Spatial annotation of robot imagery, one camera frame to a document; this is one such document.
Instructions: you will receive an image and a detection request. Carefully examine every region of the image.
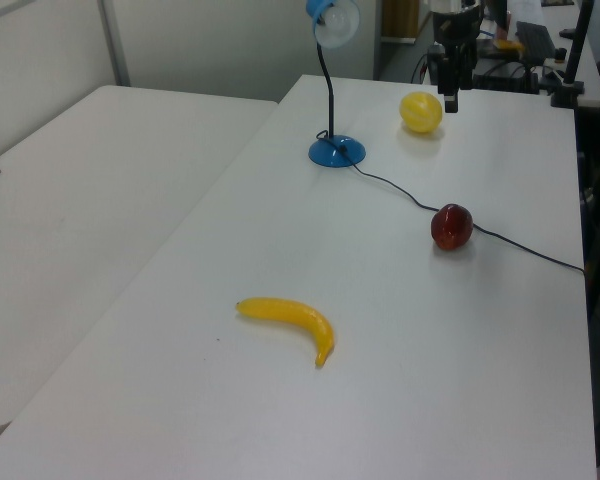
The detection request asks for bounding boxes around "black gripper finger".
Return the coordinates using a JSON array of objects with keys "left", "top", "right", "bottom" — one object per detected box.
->
[
  {"left": 437, "top": 55, "right": 462, "bottom": 114},
  {"left": 461, "top": 43, "right": 478, "bottom": 92}
]

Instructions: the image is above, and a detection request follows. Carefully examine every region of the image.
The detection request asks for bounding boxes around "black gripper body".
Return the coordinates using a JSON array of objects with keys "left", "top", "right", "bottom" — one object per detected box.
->
[{"left": 432, "top": 9, "right": 483, "bottom": 59}]

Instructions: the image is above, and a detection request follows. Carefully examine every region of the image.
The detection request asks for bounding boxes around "blue desk lamp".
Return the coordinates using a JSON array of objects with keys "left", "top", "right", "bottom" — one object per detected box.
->
[{"left": 304, "top": 0, "right": 368, "bottom": 169}]

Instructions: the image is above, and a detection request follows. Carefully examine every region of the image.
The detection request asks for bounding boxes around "yellow striped melon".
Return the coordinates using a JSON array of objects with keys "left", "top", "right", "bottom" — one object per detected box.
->
[{"left": 398, "top": 90, "right": 444, "bottom": 135}]

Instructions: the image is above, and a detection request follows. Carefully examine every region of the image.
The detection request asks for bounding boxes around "black control box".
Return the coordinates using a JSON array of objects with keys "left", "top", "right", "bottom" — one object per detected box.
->
[{"left": 472, "top": 58, "right": 540, "bottom": 95}]

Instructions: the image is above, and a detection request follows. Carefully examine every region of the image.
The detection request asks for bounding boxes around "wooden cabinet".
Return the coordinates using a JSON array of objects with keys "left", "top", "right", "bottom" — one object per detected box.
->
[{"left": 381, "top": 0, "right": 422, "bottom": 42}]

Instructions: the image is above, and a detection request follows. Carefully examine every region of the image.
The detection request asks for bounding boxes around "dark keyboard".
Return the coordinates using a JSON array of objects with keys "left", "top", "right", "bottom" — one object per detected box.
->
[{"left": 514, "top": 19, "right": 557, "bottom": 59}]

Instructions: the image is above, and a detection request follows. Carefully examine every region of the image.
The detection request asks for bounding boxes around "dark red apple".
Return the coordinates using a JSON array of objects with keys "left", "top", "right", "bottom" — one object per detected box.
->
[{"left": 430, "top": 202, "right": 475, "bottom": 251}]

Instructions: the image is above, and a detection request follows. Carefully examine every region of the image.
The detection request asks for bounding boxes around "yellow banana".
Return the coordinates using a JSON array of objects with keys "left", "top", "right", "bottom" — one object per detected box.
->
[{"left": 235, "top": 296, "right": 335, "bottom": 370}]

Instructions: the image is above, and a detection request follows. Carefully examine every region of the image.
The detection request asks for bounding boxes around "white side table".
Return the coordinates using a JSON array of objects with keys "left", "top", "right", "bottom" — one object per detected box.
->
[{"left": 0, "top": 83, "right": 281, "bottom": 437}]

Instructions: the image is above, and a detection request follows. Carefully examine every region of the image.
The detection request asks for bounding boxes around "black camera stand pole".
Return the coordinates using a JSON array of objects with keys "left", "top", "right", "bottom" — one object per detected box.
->
[{"left": 549, "top": 0, "right": 596, "bottom": 109}]

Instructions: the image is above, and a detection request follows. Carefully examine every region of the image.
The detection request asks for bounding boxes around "black lamp power cable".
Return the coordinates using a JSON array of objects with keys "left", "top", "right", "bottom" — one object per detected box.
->
[{"left": 315, "top": 130, "right": 587, "bottom": 275}]

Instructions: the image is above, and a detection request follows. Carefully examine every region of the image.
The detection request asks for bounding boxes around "grey partition post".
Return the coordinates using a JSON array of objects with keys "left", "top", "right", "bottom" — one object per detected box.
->
[{"left": 98, "top": 0, "right": 132, "bottom": 87}]

